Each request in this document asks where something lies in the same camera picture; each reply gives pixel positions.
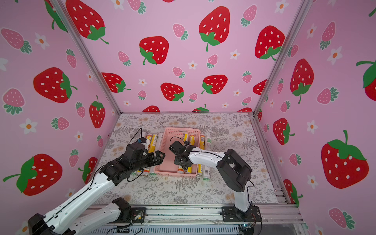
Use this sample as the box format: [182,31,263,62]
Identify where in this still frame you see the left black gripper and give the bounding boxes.
[130,150,165,174]

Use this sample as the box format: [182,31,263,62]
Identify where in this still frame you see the white green plastic wrap roll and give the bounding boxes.
[203,136,212,181]

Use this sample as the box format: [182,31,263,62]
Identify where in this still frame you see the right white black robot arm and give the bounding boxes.
[169,141,253,213]

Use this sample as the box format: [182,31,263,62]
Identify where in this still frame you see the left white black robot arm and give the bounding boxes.
[27,143,165,235]

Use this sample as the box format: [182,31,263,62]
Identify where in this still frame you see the pink perforated plastic basket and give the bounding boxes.
[154,127,201,178]

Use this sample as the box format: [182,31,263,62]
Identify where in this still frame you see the floral patterned table mat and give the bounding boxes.
[97,113,278,205]

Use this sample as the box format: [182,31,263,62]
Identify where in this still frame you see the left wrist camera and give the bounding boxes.
[136,137,147,144]

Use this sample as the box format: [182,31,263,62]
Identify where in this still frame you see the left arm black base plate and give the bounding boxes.
[110,207,147,224]

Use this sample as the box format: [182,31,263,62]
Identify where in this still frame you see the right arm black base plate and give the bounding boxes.
[220,206,262,223]

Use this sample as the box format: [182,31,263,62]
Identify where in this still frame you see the aluminium rail frame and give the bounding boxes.
[131,204,309,235]

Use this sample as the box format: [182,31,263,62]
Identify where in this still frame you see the left aluminium corner post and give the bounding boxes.
[51,0,122,116]

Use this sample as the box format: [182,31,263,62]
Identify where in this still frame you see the aluminium corner post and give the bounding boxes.
[253,0,313,117]
[51,0,122,116]

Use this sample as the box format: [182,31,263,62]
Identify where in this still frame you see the right aluminium corner post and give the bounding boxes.
[253,0,313,117]

